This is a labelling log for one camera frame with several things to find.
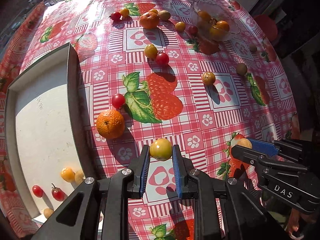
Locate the orange fruit in bowl right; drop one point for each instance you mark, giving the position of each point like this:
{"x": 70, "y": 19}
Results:
{"x": 223, "y": 25}

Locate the red stool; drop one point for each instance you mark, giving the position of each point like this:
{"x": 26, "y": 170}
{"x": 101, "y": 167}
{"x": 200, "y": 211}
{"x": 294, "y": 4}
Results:
{"x": 268, "y": 26}

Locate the red tomato with stem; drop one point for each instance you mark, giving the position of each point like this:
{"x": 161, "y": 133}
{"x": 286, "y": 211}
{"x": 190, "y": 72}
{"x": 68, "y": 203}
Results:
{"x": 57, "y": 193}

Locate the brown longan fruit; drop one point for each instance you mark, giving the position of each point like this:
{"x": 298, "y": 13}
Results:
{"x": 241, "y": 69}

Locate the yellow cherry tomato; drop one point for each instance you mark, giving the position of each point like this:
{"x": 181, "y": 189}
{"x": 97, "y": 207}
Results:
{"x": 161, "y": 149}

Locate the small brown longan far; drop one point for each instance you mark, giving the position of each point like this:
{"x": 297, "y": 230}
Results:
{"x": 253, "y": 48}

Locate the white cardboard tray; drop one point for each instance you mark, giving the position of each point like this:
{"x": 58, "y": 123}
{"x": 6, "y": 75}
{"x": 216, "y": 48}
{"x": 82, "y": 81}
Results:
{"x": 44, "y": 125}

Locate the near mandarin orange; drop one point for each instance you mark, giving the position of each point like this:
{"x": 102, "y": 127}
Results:
{"x": 110, "y": 124}

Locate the orange fruit in bowl left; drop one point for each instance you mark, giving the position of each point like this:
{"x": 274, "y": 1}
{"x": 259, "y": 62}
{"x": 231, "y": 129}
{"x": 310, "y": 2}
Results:
{"x": 205, "y": 16}

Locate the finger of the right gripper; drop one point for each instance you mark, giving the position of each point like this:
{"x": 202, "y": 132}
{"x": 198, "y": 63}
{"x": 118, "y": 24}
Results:
{"x": 258, "y": 159}
{"x": 290, "y": 149}

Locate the mandarin orange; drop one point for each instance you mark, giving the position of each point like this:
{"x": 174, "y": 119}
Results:
{"x": 110, "y": 124}
{"x": 149, "y": 20}

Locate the yellow tomato in tray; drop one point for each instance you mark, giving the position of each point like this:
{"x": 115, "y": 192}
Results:
{"x": 67, "y": 174}

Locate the orange fruit in bowl front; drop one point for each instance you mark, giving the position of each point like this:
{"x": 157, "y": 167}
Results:
{"x": 216, "y": 34}

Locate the red tomato in tray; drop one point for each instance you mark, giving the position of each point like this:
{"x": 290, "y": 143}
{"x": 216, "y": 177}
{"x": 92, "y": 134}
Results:
{"x": 37, "y": 191}

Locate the pale fruit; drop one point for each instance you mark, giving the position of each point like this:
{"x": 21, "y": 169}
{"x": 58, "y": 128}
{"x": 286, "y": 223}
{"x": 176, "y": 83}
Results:
{"x": 244, "y": 142}

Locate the red cherry tomato mid table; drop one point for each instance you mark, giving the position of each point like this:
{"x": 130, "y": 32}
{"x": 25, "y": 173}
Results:
{"x": 162, "y": 59}

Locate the orange-yellow tomato with calyx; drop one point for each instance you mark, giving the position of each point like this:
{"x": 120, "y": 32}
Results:
{"x": 208, "y": 78}

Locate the red tomato far left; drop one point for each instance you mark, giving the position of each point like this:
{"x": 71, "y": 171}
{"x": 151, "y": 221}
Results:
{"x": 116, "y": 16}

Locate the yellow tomato mid table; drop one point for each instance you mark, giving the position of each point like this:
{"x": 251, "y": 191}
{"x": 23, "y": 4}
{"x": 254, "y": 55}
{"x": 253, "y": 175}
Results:
{"x": 150, "y": 51}

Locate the red tomato near bowl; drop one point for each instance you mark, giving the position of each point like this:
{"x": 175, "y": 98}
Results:
{"x": 193, "y": 30}

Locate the yellow tomato near bowl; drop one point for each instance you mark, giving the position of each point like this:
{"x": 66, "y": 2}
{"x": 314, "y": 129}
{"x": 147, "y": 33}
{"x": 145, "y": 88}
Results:
{"x": 180, "y": 26}

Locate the strawberry pattern tablecloth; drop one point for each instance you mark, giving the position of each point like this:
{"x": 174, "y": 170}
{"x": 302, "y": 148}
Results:
{"x": 170, "y": 101}

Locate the pale longan in tray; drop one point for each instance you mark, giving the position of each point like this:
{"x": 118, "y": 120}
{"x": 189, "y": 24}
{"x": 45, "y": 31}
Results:
{"x": 79, "y": 177}

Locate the red cherry tomato by mandarin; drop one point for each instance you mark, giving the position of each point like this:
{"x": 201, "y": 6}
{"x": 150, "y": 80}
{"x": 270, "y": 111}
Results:
{"x": 118, "y": 101}

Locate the orange fruit in bowl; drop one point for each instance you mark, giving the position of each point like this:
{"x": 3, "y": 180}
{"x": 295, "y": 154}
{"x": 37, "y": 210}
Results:
{"x": 205, "y": 16}
{"x": 223, "y": 25}
{"x": 216, "y": 34}

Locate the yellow tomato far left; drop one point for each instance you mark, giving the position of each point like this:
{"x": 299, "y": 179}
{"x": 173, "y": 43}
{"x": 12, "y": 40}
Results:
{"x": 124, "y": 12}

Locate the glass fruit bowl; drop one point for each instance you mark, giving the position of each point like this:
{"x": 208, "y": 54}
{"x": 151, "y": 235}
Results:
{"x": 217, "y": 14}

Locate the far mandarin orange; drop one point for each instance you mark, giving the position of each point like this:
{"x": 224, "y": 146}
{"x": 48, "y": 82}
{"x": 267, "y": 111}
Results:
{"x": 149, "y": 20}

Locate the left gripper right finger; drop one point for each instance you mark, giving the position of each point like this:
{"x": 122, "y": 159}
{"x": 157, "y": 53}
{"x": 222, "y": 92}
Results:
{"x": 224, "y": 209}

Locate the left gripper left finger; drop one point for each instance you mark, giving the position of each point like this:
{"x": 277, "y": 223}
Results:
{"x": 99, "y": 201}

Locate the pale longan tray corner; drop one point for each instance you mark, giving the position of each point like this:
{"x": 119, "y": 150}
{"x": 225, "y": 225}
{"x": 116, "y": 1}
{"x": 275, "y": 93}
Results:
{"x": 47, "y": 212}

